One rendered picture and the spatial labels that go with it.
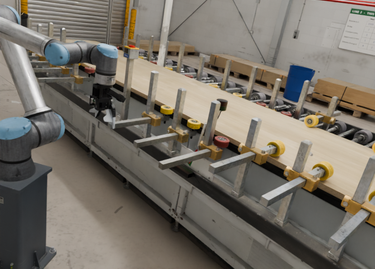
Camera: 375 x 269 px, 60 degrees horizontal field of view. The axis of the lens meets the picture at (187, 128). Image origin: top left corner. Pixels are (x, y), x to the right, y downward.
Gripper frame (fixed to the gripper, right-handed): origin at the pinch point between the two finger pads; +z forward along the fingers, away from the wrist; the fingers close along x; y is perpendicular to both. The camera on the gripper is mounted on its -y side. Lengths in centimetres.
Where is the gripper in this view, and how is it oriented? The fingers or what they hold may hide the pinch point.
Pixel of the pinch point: (105, 123)
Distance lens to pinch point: 159.7
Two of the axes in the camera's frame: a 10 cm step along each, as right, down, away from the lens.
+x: 7.2, 3.6, -6.0
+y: -6.8, 1.5, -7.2
